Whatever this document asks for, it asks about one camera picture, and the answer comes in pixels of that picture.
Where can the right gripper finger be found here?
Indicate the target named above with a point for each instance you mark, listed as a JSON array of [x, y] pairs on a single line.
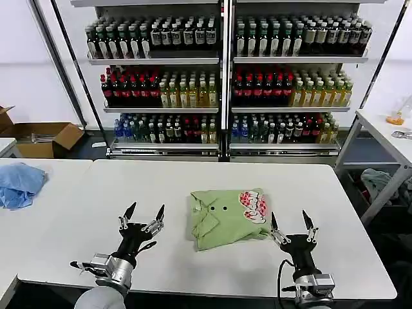
[[277, 233], [310, 230]]

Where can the black storage crate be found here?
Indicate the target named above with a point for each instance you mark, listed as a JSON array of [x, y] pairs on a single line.
[[357, 193]]

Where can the grey crumpled cloth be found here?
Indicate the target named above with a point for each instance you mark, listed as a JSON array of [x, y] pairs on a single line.
[[378, 183]]

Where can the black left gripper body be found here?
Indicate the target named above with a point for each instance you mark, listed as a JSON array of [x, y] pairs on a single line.
[[133, 238]]

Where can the blue cloth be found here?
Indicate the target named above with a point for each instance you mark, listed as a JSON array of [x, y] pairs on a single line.
[[19, 186]]

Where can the grey slanted pole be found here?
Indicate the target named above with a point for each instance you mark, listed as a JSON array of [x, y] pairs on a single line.
[[380, 67]]

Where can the small metal item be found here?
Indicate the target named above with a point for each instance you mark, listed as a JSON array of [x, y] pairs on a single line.
[[402, 134]]

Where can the open cardboard box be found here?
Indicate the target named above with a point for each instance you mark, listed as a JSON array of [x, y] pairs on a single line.
[[38, 138]]

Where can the green shirt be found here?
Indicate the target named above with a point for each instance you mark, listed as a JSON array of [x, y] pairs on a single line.
[[225, 222]]

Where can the black slanted pole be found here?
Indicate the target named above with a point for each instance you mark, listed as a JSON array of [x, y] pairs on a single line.
[[80, 71], [61, 64]]

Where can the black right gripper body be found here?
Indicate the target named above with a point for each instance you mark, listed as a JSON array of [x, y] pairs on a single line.
[[301, 252]]

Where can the white side table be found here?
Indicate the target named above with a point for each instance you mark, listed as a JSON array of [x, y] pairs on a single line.
[[383, 135]]

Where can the shelf rack of bottles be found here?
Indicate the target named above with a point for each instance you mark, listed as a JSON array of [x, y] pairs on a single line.
[[222, 80]]

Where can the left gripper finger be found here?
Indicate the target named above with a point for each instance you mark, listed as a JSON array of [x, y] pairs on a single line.
[[127, 216], [156, 223]]

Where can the small white floor item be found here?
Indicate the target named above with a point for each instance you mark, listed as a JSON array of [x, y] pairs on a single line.
[[98, 145]]

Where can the orange plastic item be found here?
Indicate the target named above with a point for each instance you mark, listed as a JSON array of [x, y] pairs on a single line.
[[396, 119]]

